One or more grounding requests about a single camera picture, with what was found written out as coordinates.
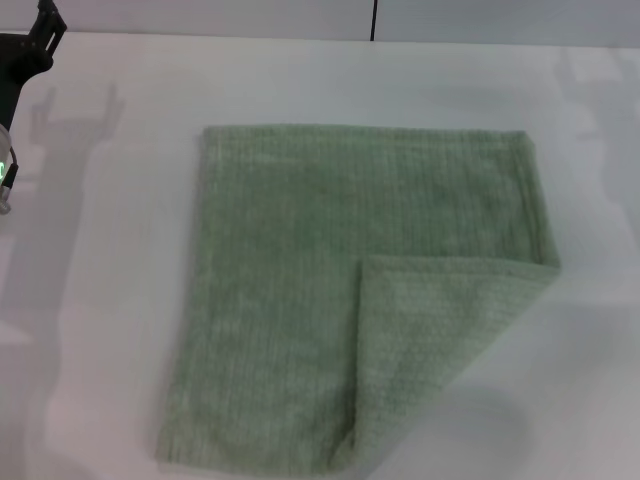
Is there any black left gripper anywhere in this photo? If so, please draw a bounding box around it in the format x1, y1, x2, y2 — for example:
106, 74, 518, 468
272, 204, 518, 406
0, 0, 69, 127

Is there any green terry towel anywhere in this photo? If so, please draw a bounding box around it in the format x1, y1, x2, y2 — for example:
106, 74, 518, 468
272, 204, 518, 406
155, 124, 562, 480

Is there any left arm connector cable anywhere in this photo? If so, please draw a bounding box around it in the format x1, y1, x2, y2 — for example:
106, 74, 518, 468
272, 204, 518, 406
2, 143, 21, 195

